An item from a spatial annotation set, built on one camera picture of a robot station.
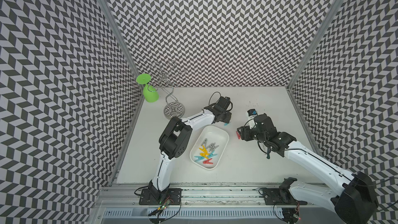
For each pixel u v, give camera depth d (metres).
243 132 0.72
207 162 0.83
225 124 0.94
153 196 0.63
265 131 0.59
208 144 0.89
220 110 0.76
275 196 0.74
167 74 0.82
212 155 0.85
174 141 0.53
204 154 0.85
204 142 0.90
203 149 0.87
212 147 0.87
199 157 0.85
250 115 0.71
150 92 0.89
